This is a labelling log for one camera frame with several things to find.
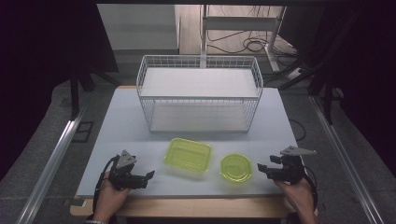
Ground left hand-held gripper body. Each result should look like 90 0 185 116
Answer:
106 149 149 191

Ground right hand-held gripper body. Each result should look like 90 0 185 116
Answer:
266 145 318 185

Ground round green plastic container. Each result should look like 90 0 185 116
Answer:
219 152 253 184

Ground rectangular green plastic container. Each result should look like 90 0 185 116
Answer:
163 137 213 174

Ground white wire shelf rack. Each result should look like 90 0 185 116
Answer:
135 54 264 134

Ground person's right hand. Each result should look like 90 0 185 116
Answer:
273 176 316 218

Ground person's left hand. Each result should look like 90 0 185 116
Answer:
92 171 133 222

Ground black floor plate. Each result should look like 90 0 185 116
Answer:
71 120 95 144

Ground black metal stand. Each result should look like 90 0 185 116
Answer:
264 6 365 126
68 60 123 121

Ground dark curtain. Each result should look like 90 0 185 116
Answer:
306 0 396 180
0 0 120 183

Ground white cabinet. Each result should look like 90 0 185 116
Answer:
96 3 181 56

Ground left hand-held gripper cable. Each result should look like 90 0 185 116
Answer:
92 155 120 216

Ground hand-held gripper cable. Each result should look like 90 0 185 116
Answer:
302 166 319 210
92 155 120 216

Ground right hand-held gripper cable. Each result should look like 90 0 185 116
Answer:
302 166 319 210

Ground black cable loop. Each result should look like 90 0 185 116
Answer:
289 119 307 143

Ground aluminium rail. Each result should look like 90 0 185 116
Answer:
15 102 90 224
308 94 387 224

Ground black floor cables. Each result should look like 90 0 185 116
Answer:
206 4 298 59

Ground white metal desk frame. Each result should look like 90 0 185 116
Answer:
200 4 302 74

